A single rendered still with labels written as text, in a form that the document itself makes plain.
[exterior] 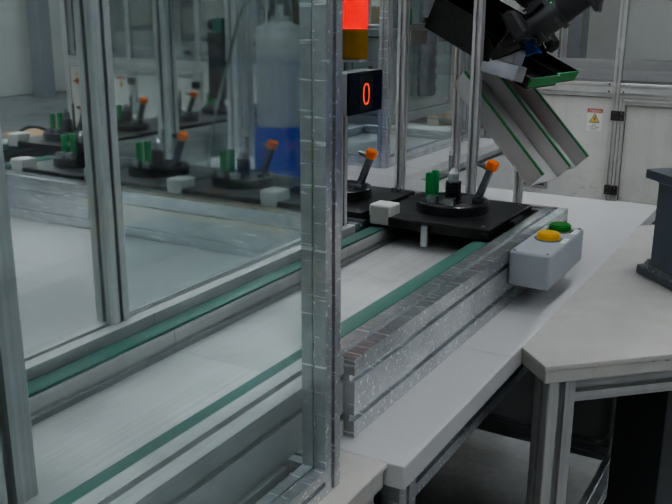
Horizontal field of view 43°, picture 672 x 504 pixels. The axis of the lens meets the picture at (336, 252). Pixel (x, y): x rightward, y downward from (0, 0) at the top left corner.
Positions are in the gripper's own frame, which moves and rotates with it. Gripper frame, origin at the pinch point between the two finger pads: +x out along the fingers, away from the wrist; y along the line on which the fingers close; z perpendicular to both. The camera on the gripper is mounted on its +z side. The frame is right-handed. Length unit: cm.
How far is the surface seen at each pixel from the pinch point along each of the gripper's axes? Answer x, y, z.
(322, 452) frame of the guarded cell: 14, 90, -53
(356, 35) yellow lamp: 11.4, 35.1, 6.3
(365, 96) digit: 16.9, 31.9, -1.9
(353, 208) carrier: 36.7, 19.3, -13.0
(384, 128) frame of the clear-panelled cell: 65, -71, 29
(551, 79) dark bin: 0.6, -17.3, -5.0
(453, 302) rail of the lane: 13, 49, -42
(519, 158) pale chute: 13.1, -10.7, -16.6
